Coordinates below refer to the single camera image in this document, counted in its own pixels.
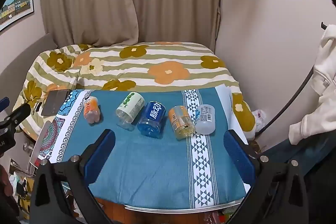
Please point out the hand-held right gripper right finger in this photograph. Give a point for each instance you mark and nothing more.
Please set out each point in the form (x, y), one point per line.
(239, 155)

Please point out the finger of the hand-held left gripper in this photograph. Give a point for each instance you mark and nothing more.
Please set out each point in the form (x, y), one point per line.
(3, 103)
(18, 113)

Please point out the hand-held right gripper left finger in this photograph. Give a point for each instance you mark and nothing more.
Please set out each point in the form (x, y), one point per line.
(101, 155)

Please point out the white translucent plastic cup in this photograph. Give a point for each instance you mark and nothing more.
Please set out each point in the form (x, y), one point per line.
(205, 119)

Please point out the green dotted label plastic cup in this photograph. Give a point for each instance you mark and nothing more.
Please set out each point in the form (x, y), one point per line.
(130, 108)

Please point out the blue plastic cup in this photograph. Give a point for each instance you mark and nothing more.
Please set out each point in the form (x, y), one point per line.
(152, 119)

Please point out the yellow orange label plastic cup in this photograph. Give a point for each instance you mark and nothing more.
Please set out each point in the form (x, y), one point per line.
(181, 121)

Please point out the grey laptop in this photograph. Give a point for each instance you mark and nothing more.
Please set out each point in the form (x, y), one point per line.
(55, 102)

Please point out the white plastic bag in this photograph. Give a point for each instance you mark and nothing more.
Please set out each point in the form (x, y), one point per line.
(258, 119)

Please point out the blue patterned tablecloth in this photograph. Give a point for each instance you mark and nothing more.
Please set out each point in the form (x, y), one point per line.
(152, 169)

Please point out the blue jeans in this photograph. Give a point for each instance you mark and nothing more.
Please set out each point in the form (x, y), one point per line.
(304, 153)

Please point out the floral striped blanket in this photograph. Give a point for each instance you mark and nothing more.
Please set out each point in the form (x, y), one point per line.
(147, 66)

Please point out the white hoodie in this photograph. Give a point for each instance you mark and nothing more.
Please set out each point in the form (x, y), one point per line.
(324, 77)

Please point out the wall socket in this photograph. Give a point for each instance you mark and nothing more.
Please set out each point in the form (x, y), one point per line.
(13, 165)

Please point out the wall poster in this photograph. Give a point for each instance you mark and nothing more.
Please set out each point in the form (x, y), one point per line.
(17, 5)

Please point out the black wall hook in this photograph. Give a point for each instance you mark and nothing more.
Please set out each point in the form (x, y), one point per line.
(324, 26)

